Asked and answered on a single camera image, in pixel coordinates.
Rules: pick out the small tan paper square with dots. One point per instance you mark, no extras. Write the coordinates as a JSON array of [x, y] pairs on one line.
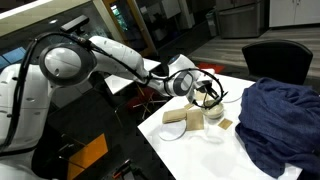
[[225, 123]]

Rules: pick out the blue cloth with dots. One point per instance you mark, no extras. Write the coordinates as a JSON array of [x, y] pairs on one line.
[[279, 124]]

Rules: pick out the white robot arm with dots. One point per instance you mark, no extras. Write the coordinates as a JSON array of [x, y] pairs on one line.
[[26, 89]]

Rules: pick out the tan paper rectangle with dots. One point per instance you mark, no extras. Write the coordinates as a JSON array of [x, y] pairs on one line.
[[199, 96]]

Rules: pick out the black chair near cloth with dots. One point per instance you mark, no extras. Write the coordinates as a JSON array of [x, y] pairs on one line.
[[283, 60]]

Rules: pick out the white bowl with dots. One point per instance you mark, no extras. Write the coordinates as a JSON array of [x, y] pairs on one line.
[[213, 113]]

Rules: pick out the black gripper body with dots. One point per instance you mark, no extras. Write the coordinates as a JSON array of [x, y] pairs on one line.
[[205, 86]]

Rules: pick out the large tan paper sheet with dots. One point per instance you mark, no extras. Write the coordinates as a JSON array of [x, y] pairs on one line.
[[194, 118]]

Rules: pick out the clear round disc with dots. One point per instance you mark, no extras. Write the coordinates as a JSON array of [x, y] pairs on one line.
[[172, 131]]

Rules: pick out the white cabinets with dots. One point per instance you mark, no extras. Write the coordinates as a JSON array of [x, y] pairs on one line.
[[294, 12]]

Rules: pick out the steel trash bin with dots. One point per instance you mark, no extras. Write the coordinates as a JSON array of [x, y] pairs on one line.
[[240, 18]]

